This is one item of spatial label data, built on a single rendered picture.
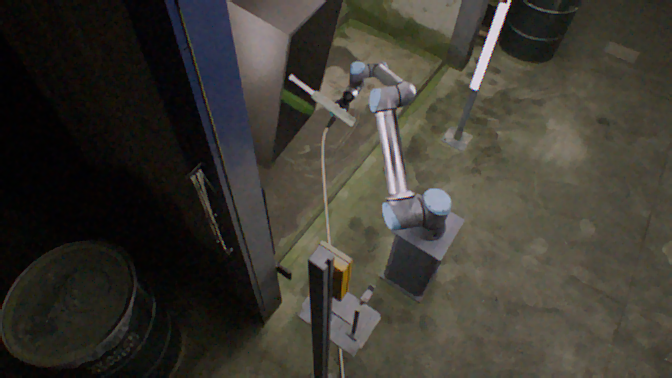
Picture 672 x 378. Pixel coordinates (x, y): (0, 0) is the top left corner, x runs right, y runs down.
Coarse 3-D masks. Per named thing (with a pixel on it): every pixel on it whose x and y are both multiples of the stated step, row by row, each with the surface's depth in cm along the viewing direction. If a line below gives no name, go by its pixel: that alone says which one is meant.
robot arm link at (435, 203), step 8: (432, 192) 232; (440, 192) 232; (424, 200) 228; (432, 200) 228; (440, 200) 229; (448, 200) 229; (424, 208) 228; (432, 208) 225; (440, 208) 226; (448, 208) 227; (424, 216) 228; (432, 216) 229; (440, 216) 228; (424, 224) 231; (432, 224) 235; (440, 224) 236
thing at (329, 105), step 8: (296, 80) 273; (304, 88) 273; (312, 96) 273; (320, 96) 272; (320, 104) 275; (328, 104) 272; (336, 112) 272; (344, 112) 273; (344, 120) 274; (352, 120) 272; (328, 128) 289
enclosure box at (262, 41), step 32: (256, 0) 203; (288, 0) 207; (320, 0) 211; (256, 32) 205; (288, 32) 196; (320, 32) 269; (256, 64) 222; (288, 64) 304; (320, 64) 289; (256, 96) 241; (288, 96) 330; (256, 128) 265; (288, 128) 315
